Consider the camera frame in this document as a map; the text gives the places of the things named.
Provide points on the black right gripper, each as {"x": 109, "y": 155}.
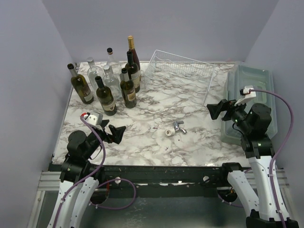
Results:
{"x": 226, "y": 110}

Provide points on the clear bottle silver stopper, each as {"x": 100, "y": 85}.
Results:
{"x": 112, "y": 82}
{"x": 93, "y": 72}

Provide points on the clear plastic storage box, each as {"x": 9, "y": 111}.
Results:
{"x": 238, "y": 77}

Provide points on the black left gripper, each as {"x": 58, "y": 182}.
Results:
{"x": 117, "y": 132}

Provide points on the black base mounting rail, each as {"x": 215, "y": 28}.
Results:
{"x": 165, "y": 181}

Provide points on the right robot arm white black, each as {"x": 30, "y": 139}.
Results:
{"x": 264, "y": 207}

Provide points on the clear bottle dark cork stopper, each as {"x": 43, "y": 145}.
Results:
{"x": 114, "y": 64}

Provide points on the chrome faucet with white fitting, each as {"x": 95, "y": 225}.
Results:
{"x": 176, "y": 128}

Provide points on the aluminium extrusion rail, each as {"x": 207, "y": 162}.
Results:
{"x": 49, "y": 180}

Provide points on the green bottle silver neck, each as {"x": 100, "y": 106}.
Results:
{"x": 128, "y": 90}
{"x": 80, "y": 85}

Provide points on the red wine bottle gold cap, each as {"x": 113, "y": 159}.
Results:
{"x": 132, "y": 49}

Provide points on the white wire wine rack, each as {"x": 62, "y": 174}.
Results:
{"x": 184, "y": 77}

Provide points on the dark bottle black neck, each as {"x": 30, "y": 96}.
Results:
{"x": 133, "y": 71}
{"x": 105, "y": 97}

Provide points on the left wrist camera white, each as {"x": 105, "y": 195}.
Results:
{"x": 92, "y": 118}

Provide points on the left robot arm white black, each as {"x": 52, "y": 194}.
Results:
{"x": 79, "y": 177}

